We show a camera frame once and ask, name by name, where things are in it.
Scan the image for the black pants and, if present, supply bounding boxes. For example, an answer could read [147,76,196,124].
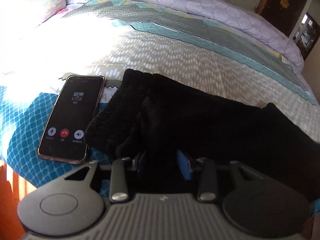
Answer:
[84,69,319,201]

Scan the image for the black smartphone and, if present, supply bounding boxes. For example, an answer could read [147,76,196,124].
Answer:
[37,75,105,164]

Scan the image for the patterned teal bed sheet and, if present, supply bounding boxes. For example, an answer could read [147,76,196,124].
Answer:
[1,0,319,186]

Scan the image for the lilac rolled duvet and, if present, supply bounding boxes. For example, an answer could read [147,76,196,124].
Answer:
[133,0,304,72]

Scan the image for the dark wooden door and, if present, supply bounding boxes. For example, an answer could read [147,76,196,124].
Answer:
[259,0,307,36]

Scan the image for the floral pastel pillow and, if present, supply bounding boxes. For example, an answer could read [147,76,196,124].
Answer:
[1,0,66,30]

